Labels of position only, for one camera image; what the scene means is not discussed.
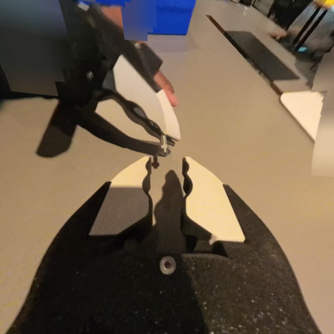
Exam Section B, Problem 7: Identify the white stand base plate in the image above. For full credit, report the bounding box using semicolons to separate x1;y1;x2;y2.
280;91;327;142

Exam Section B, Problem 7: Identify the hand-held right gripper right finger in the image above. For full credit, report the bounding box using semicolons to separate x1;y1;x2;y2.
181;156;246;245

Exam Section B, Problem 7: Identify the blue plastic bin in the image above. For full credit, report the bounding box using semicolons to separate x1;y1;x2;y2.
147;0;197;36

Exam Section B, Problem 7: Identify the black desk mat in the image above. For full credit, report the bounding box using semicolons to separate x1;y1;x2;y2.
225;30;300;82

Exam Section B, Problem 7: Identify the person's left hand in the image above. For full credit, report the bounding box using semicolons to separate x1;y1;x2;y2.
100;5;180;108

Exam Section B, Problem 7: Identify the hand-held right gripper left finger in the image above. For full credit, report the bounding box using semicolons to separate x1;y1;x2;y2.
89;156;154;236

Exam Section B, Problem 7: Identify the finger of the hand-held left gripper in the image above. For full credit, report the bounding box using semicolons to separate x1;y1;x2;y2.
113;54;181;142
94;100;163;147

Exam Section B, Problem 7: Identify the silver metal bolt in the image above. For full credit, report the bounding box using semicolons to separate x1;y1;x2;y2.
159;134;172;157

